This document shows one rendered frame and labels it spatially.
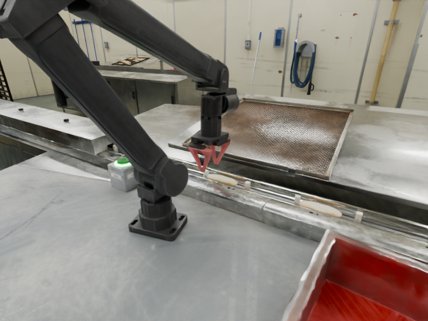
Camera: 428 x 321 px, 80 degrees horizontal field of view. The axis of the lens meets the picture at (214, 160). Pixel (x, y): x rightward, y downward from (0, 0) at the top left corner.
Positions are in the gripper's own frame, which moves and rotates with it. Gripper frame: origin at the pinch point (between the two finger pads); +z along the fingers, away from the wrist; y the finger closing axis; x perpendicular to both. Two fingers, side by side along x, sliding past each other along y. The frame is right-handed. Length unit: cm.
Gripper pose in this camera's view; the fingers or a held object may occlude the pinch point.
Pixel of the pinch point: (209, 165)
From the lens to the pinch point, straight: 74.3
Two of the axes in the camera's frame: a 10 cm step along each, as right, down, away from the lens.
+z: -0.4, 9.3, 3.6
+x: 8.5, 2.2, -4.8
